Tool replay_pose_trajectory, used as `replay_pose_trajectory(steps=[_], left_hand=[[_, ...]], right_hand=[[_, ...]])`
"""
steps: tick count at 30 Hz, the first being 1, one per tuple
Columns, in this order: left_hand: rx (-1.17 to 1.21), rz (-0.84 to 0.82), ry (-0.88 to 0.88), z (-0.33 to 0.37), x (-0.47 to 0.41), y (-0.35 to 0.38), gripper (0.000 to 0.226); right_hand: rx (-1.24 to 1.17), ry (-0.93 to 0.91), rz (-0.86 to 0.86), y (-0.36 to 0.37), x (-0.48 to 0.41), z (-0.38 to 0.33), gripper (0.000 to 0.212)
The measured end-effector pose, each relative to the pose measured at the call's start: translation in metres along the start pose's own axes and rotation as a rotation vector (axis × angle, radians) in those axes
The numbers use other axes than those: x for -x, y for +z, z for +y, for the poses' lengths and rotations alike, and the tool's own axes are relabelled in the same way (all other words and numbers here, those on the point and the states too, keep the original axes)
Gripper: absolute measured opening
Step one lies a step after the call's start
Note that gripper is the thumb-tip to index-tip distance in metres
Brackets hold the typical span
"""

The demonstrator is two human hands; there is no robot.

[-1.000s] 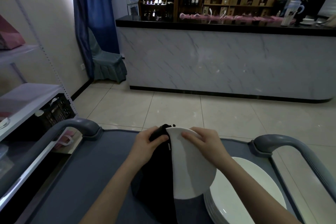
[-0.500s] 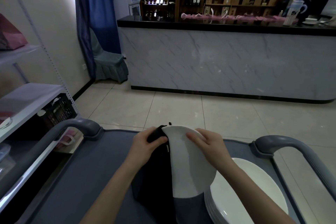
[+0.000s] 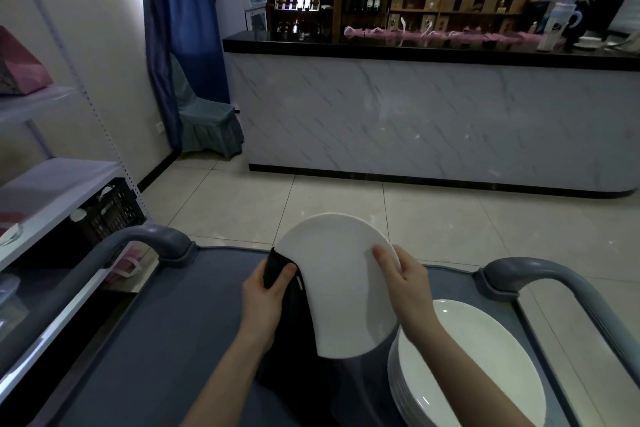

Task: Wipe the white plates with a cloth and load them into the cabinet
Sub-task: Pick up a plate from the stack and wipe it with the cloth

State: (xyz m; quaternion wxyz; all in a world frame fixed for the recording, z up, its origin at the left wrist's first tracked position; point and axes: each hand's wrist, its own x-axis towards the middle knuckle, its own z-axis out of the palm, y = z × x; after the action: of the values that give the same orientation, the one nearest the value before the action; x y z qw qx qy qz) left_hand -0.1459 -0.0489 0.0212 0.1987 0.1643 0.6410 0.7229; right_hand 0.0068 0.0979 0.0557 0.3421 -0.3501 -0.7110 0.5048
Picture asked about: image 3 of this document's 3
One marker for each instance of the person's left hand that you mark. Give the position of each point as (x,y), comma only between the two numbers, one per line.
(260,306)

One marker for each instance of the person's right hand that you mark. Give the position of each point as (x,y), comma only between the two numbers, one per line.
(412,296)

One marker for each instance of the white round plate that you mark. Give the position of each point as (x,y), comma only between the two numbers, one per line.
(340,291)

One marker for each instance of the dark blue cleaning cloth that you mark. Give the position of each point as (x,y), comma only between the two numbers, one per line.
(290,381)

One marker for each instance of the stack of white plates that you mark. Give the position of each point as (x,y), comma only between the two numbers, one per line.
(490,356)

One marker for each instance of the person's right forearm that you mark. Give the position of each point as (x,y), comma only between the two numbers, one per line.
(465,386)

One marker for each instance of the person's left forearm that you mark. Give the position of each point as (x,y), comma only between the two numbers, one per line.
(230,381)

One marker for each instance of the grey service cart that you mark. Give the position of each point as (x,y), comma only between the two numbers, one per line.
(165,341)

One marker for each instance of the black plastic crate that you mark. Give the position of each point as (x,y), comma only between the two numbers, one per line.
(117,214)

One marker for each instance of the marble bar counter black top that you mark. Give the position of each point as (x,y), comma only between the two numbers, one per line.
(410,121)

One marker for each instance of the chair with grey-green cover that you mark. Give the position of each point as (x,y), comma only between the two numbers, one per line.
(210,129)

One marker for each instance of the small white cup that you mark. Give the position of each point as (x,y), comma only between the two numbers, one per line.
(78,215)

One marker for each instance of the white metal shelf rack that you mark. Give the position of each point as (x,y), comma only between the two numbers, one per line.
(50,191)

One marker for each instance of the row of pink bags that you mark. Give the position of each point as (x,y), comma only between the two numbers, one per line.
(460,36)

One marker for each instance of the dark wine rack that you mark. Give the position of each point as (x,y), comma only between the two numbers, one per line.
(367,1)

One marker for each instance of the white refrigerator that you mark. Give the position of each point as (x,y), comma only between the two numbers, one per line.
(227,6)

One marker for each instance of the blue curtain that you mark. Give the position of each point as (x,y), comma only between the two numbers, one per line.
(185,11)

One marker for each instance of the white cup on saucer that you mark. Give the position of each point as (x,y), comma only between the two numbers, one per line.
(588,42)

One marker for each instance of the white cloth bag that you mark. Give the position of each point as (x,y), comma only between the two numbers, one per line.
(631,41)

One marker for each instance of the black pegged stand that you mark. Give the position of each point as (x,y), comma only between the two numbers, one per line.
(605,1)

